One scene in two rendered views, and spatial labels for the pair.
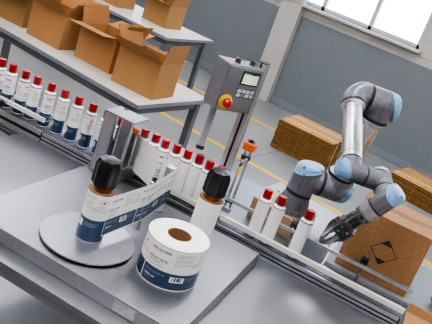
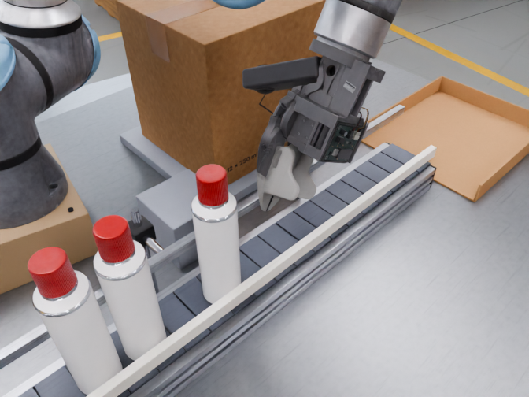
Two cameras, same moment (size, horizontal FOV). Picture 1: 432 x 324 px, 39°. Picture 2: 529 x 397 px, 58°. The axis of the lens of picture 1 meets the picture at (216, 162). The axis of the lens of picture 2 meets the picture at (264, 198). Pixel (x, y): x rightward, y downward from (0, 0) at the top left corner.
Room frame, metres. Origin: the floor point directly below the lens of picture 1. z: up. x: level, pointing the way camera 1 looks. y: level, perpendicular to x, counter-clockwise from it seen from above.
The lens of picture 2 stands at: (1.91, -0.08, 1.40)
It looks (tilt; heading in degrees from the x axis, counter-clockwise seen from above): 42 degrees down; 299
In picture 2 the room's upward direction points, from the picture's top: straight up
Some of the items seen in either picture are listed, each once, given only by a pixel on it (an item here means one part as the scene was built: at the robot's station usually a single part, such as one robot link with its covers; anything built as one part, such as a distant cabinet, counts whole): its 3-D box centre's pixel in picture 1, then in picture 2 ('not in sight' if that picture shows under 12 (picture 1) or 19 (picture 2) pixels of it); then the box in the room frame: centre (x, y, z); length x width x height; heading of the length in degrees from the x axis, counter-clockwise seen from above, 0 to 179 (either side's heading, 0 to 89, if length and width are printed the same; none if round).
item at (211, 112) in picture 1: (207, 125); not in sight; (2.42, 0.08, 1.18); 0.04 x 0.04 x 0.21
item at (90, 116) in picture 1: (88, 125); not in sight; (2.47, 0.57, 0.98); 0.05 x 0.05 x 0.20
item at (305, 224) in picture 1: (301, 233); (217, 239); (2.15, -0.40, 0.98); 0.05 x 0.05 x 0.20
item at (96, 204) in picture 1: (99, 198); not in sight; (1.75, 0.31, 1.04); 0.09 x 0.09 x 0.29
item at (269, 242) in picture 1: (271, 242); (181, 336); (2.15, -0.31, 0.90); 1.07 x 0.01 x 0.02; 72
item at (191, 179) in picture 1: (193, 177); not in sight; (2.31, 0.07, 0.98); 0.05 x 0.05 x 0.20
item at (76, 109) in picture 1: (74, 118); not in sight; (2.49, 0.64, 0.98); 0.05 x 0.05 x 0.20
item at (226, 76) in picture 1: (233, 85); not in sight; (2.38, 0.04, 1.38); 0.17 x 0.10 x 0.19; 127
